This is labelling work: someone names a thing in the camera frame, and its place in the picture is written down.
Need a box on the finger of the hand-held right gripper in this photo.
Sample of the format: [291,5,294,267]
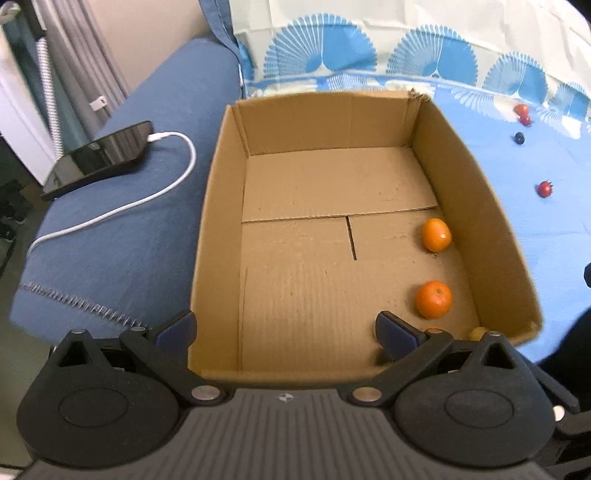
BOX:
[531,364,583,439]

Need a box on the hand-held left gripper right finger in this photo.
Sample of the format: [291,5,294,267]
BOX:
[347,311,525,407]

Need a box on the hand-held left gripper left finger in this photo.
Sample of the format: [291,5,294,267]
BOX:
[51,310,232,407]

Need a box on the brown cardboard box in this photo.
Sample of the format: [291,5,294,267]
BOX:
[188,90,543,384]

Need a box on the blue sofa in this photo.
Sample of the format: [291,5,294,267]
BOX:
[9,0,259,352]

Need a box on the black smartphone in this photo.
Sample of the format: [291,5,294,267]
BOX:
[41,121,154,201]

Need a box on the grey curtain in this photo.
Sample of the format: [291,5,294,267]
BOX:
[34,0,132,144]

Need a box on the white charging cable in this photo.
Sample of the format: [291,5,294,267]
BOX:
[27,131,198,259]

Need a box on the white door frame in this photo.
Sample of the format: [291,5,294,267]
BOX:
[0,46,57,185]

